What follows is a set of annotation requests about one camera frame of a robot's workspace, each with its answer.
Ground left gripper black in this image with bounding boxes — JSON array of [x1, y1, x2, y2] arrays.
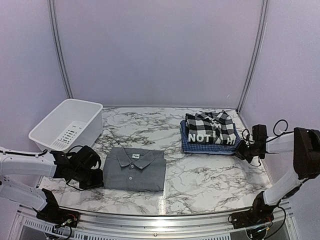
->
[[73, 167, 103, 190]]

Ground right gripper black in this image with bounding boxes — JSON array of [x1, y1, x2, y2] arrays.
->
[[233, 139, 261, 163]]

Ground black shirt white letters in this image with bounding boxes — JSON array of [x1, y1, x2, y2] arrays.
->
[[187, 133, 238, 146]]

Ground black white plaid shirt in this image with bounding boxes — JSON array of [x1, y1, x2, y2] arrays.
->
[[185, 111, 235, 137]]

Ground white plastic bin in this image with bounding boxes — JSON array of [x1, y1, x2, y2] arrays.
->
[[28, 98, 103, 153]]

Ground grey long sleeve shirt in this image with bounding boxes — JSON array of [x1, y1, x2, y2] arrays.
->
[[103, 147, 167, 192]]

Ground blue checked shirt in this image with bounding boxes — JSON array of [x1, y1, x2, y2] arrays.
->
[[180, 120, 241, 155]]

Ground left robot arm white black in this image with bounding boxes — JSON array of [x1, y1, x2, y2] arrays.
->
[[0, 145, 104, 223]]

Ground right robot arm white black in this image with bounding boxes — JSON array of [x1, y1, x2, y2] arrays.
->
[[235, 124, 320, 224]]

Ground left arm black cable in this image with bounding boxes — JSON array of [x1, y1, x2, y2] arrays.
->
[[0, 145, 102, 192]]

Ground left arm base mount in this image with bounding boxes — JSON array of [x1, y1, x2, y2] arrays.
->
[[35, 188, 80, 228]]

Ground aluminium frame rail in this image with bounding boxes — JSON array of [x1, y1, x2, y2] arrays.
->
[[7, 201, 301, 240]]

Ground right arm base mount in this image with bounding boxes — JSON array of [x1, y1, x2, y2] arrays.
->
[[228, 191, 276, 229]]

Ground right wall aluminium profile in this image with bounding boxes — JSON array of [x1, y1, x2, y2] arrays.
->
[[236, 0, 270, 113]]

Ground wall aluminium profile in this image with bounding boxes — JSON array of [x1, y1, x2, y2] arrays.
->
[[236, 0, 270, 113], [47, 0, 74, 99]]

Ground left wall aluminium profile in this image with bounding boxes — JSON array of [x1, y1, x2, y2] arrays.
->
[[47, 0, 74, 99]]

